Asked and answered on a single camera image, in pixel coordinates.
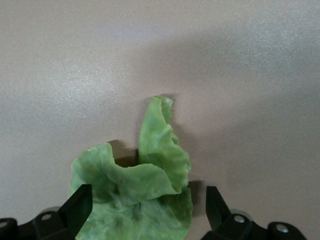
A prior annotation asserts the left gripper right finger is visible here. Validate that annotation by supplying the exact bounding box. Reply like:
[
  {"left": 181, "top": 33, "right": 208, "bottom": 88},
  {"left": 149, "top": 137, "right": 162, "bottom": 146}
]
[{"left": 201, "top": 185, "right": 307, "bottom": 240}]

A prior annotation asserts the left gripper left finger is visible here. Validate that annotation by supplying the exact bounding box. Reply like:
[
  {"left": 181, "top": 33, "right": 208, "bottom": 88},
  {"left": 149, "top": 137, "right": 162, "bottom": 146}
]
[{"left": 0, "top": 184, "right": 94, "bottom": 240}]

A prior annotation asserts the green lettuce leaf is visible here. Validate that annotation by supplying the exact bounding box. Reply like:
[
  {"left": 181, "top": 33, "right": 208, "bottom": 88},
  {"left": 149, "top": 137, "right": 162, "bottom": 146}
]
[{"left": 66, "top": 94, "right": 194, "bottom": 240}]

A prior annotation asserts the brown table cover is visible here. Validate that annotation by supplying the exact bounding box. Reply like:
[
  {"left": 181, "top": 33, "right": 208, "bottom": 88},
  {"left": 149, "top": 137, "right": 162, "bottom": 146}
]
[{"left": 0, "top": 0, "right": 320, "bottom": 240}]

